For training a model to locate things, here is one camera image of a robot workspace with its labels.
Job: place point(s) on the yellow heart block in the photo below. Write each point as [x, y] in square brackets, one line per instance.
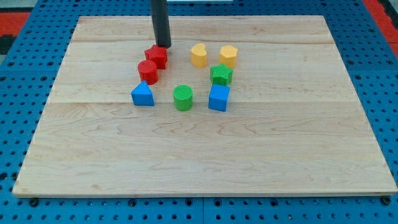
[198, 55]

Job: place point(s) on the green cylinder block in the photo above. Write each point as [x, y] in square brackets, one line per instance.
[183, 97]

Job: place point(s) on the yellow pentagon block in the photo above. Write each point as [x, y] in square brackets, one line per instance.
[228, 55]

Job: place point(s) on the blue triangle block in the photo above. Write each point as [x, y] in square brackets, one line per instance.
[142, 95]

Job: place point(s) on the blue cube block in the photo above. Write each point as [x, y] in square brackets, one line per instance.
[218, 97]

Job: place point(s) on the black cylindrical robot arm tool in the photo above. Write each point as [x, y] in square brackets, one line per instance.
[160, 22]

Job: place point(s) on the wooden board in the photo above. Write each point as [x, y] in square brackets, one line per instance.
[293, 127]

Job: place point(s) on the red star block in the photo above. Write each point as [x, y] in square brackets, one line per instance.
[158, 55]

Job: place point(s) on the red cylinder block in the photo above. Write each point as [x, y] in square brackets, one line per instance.
[148, 71]

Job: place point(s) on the green star block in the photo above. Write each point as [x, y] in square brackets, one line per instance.
[221, 74]

